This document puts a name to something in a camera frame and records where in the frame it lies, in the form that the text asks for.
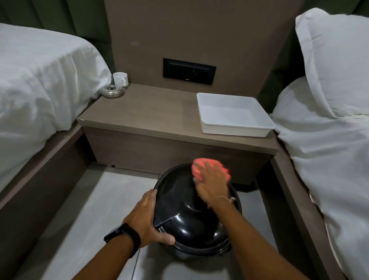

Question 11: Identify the person's left hand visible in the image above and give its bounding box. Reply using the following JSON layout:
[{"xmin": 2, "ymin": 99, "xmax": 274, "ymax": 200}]
[{"xmin": 122, "ymin": 189, "xmax": 176, "ymax": 249}]

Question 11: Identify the person's right hand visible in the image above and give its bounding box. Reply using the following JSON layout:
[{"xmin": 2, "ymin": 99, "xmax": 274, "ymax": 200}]
[{"xmin": 194, "ymin": 162, "xmax": 231, "ymax": 209}]

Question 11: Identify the pink cleaning cloth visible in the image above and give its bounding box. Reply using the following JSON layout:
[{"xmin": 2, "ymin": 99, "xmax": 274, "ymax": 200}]
[{"xmin": 191, "ymin": 157, "xmax": 232, "ymax": 183}]

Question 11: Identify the black round dustbin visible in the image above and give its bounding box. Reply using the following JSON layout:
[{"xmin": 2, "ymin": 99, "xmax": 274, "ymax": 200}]
[{"xmin": 152, "ymin": 163, "xmax": 242, "ymax": 263}]

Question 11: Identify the person's left forearm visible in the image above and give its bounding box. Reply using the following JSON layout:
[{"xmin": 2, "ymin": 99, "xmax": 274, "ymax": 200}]
[{"xmin": 69, "ymin": 239, "xmax": 145, "ymax": 280}]

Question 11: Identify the person's right forearm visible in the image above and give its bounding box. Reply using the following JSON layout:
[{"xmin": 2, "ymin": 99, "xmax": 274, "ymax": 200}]
[{"xmin": 208, "ymin": 197, "xmax": 310, "ymax": 280}]

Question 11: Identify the black wrist watch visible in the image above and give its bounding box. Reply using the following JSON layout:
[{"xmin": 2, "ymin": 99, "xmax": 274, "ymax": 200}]
[{"xmin": 104, "ymin": 223, "xmax": 141, "ymax": 259}]

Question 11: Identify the white plastic tray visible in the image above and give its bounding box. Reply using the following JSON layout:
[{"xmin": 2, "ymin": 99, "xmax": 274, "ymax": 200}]
[{"xmin": 197, "ymin": 92, "xmax": 277, "ymax": 138}]

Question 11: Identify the brown wooden nightstand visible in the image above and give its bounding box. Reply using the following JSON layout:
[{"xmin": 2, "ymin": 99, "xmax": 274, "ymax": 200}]
[{"xmin": 77, "ymin": 83, "xmax": 280, "ymax": 187}]

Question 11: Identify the white bed duvet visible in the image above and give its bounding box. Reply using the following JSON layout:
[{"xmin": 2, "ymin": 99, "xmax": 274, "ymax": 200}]
[
  {"xmin": 0, "ymin": 23, "xmax": 113, "ymax": 193},
  {"xmin": 269, "ymin": 76, "xmax": 369, "ymax": 280}
]

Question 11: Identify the green padded headboard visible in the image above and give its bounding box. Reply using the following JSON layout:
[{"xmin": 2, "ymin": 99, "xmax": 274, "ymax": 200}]
[
  {"xmin": 0, "ymin": 0, "xmax": 115, "ymax": 73},
  {"xmin": 257, "ymin": 0, "xmax": 369, "ymax": 113}
]

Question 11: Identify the round steel lidded container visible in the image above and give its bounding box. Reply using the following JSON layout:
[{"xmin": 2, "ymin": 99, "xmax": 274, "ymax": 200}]
[{"xmin": 100, "ymin": 85, "xmax": 126, "ymax": 99}]

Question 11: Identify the white ceramic cup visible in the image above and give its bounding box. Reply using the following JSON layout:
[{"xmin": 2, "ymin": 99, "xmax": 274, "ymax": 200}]
[{"xmin": 113, "ymin": 72, "xmax": 129, "ymax": 88}]

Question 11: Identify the brown wooden back panel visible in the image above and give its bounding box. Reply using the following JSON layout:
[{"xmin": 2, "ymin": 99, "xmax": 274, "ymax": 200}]
[{"xmin": 103, "ymin": 0, "xmax": 307, "ymax": 96}]

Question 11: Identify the white pillow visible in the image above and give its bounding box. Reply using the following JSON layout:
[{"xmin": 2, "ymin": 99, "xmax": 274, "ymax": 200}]
[{"xmin": 295, "ymin": 7, "xmax": 369, "ymax": 119}]

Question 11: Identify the thin wrist bracelet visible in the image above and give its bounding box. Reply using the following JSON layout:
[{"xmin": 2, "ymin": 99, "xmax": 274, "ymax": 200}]
[{"xmin": 208, "ymin": 196, "xmax": 235, "ymax": 209}]

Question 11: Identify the brown wooden bed frame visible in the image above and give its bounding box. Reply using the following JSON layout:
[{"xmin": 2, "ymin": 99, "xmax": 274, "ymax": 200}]
[
  {"xmin": 255, "ymin": 144, "xmax": 348, "ymax": 280},
  {"xmin": 0, "ymin": 99, "xmax": 97, "ymax": 280}
]

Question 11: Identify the black switch panel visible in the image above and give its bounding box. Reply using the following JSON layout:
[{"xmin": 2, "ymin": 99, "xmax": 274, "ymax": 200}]
[{"xmin": 163, "ymin": 58, "xmax": 215, "ymax": 86}]

